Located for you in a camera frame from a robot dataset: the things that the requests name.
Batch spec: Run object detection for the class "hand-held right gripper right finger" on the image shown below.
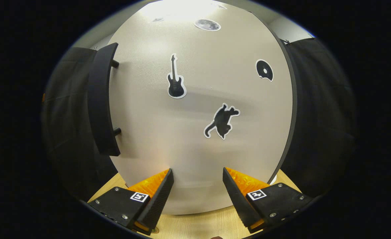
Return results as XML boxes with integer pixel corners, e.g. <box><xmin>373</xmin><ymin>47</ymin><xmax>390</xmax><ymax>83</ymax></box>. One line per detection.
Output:
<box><xmin>222</xmin><ymin>167</ymin><xmax>314</xmax><ymax>233</ymax></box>

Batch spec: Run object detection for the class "beige cabinet door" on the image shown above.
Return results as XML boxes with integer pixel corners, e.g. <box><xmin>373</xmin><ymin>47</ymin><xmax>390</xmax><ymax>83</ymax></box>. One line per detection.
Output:
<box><xmin>87</xmin><ymin>0</ymin><xmax>295</xmax><ymax>215</ymax></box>

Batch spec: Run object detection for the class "grey cabinet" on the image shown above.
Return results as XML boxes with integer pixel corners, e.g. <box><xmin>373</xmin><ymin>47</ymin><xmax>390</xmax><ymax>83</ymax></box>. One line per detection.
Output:
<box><xmin>248</xmin><ymin>10</ymin><xmax>299</xmax><ymax>185</ymax></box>

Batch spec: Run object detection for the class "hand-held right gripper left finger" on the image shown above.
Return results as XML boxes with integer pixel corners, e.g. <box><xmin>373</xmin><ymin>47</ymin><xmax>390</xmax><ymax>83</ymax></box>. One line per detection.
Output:
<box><xmin>88</xmin><ymin>168</ymin><xmax>175</xmax><ymax>236</ymax></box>

